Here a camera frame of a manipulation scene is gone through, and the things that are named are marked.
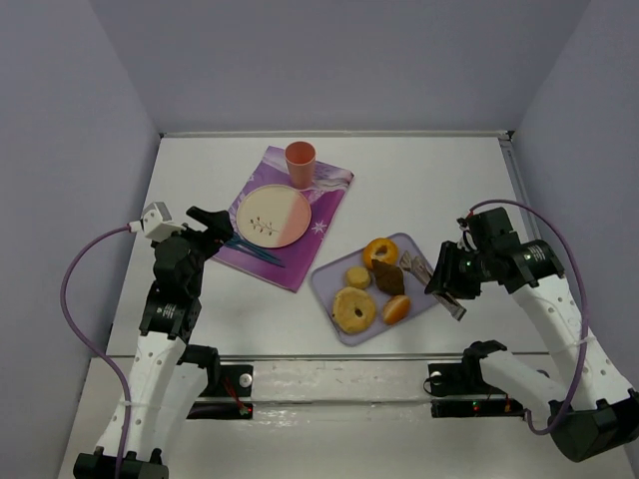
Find metal tongs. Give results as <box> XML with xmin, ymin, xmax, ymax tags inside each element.
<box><xmin>398</xmin><ymin>251</ymin><xmax>466</xmax><ymax>321</ymax></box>

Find brown chocolate croissant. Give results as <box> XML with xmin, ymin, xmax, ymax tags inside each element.
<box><xmin>371</xmin><ymin>259</ymin><xmax>404</xmax><ymax>296</ymax></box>

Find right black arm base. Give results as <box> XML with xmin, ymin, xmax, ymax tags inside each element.
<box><xmin>422</xmin><ymin>362</ymin><xmax>524</xmax><ymax>419</ymax></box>

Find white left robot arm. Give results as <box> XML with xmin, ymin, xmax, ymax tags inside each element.
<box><xmin>73</xmin><ymin>202</ymin><xmax>234</xmax><ymax>478</ymax></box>

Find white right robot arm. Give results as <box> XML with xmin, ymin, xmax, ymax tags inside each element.
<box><xmin>424</xmin><ymin>200</ymin><xmax>638</xmax><ymax>462</ymax></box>

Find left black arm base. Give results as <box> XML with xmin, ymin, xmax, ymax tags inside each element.
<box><xmin>187</xmin><ymin>363</ymin><xmax>254</xmax><ymax>420</ymax></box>

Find blue plastic fork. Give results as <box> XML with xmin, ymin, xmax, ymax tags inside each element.
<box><xmin>225</xmin><ymin>239</ymin><xmax>277</xmax><ymax>257</ymax></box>

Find blue plastic knife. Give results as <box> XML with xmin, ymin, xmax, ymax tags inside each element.
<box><xmin>225</xmin><ymin>243</ymin><xmax>285</xmax><ymax>267</ymax></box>

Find cream and pink plate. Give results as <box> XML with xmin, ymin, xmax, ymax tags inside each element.
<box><xmin>236</xmin><ymin>185</ymin><xmax>312</xmax><ymax>248</ymax></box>

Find purple snowflake placemat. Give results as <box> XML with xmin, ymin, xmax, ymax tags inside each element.
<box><xmin>215</xmin><ymin>146</ymin><xmax>354</xmax><ymax>292</ymax></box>

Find orange glazed bun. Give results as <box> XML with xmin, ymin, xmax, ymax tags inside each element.
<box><xmin>381</xmin><ymin>294</ymin><xmax>411</xmax><ymax>325</ymax></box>

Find orange glazed donut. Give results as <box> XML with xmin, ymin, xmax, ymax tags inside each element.
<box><xmin>362</xmin><ymin>238</ymin><xmax>398</xmax><ymax>269</ymax></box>

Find lilac serving tray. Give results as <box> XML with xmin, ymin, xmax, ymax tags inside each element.
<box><xmin>310</xmin><ymin>248</ymin><xmax>438</xmax><ymax>346</ymax></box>

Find small round yellow bun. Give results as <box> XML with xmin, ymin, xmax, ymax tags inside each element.
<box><xmin>345</xmin><ymin>266</ymin><xmax>372</xmax><ymax>289</ymax></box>

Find large pale bagel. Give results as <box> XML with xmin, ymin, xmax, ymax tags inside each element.
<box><xmin>331</xmin><ymin>286</ymin><xmax>376</xmax><ymax>334</ymax></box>

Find pink plastic cup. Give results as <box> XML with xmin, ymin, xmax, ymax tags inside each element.
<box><xmin>285</xmin><ymin>141</ymin><xmax>316</xmax><ymax>190</ymax></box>

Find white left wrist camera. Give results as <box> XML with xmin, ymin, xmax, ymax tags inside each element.
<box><xmin>128</xmin><ymin>202</ymin><xmax>185</xmax><ymax>242</ymax></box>

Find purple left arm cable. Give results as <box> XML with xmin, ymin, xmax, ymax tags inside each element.
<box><xmin>60</xmin><ymin>224</ymin><xmax>136</xmax><ymax>479</ymax></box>

